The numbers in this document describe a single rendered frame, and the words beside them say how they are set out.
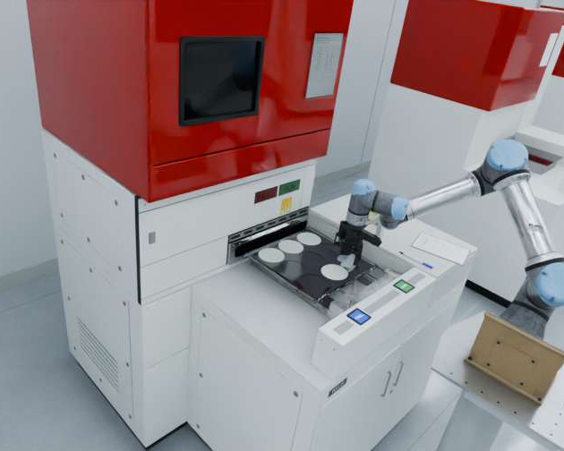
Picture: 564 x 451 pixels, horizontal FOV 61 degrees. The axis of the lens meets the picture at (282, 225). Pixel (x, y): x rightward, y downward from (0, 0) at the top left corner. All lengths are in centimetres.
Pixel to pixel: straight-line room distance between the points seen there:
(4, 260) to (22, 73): 107
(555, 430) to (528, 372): 16
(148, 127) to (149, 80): 12
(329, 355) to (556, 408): 70
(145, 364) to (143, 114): 94
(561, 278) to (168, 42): 126
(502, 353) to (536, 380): 11
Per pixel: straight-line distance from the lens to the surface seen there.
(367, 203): 161
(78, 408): 249
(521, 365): 164
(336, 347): 141
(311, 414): 153
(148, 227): 152
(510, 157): 166
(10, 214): 305
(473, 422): 189
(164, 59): 131
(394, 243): 192
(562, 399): 177
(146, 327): 175
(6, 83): 282
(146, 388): 196
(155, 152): 137
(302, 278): 171
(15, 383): 267
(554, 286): 157
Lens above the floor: 187
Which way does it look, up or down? 29 degrees down
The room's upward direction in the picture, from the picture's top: 8 degrees clockwise
